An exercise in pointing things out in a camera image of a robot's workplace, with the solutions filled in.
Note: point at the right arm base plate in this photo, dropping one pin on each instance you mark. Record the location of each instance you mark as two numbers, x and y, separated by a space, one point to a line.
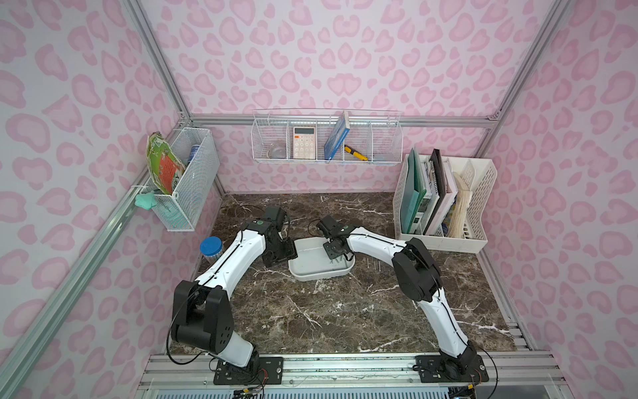
445 369

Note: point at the white plastic storage box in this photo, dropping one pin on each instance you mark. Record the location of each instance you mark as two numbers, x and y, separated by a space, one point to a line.
312 262

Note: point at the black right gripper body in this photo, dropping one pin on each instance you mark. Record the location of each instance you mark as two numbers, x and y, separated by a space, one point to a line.
336 247

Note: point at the pink white book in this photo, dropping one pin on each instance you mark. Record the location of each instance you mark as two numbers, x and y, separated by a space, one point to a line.
451 191

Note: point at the blue book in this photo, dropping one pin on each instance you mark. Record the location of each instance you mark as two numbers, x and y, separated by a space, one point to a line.
337 137

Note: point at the yellow utility knife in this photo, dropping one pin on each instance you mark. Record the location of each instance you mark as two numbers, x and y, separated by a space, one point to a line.
355 153

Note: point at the black notebook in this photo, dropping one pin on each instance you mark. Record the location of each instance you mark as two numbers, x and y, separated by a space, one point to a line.
439 191

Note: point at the green red snack bag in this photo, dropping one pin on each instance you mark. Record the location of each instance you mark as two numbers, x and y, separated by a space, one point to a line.
165 167

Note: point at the white wire wall basket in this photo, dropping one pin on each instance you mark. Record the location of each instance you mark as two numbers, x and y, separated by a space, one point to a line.
377 135

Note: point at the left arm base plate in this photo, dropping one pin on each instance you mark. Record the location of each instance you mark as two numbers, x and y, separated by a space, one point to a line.
260 370

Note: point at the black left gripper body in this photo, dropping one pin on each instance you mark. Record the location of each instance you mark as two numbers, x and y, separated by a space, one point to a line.
285 248

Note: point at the white desktop file organizer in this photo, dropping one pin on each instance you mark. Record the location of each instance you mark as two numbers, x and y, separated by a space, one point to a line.
480 175

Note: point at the beige woven fan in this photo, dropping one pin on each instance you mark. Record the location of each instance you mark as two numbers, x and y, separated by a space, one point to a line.
462 204

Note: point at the blue lidded jar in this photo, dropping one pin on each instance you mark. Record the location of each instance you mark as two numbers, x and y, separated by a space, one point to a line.
212 248

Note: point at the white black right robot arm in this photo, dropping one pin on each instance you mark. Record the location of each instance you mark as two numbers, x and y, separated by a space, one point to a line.
419 278

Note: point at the white mesh side basket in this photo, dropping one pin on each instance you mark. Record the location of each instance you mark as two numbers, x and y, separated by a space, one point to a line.
180 212

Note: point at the green folder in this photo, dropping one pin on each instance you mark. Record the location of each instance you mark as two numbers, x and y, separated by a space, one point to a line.
414 192

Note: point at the clear round glass dish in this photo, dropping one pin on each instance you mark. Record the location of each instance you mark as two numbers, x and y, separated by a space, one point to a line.
278 151

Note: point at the white orange calculator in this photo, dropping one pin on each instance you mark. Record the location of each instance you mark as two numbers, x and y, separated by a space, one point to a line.
304 143

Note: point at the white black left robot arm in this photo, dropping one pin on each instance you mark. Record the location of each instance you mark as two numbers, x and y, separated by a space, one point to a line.
202 315

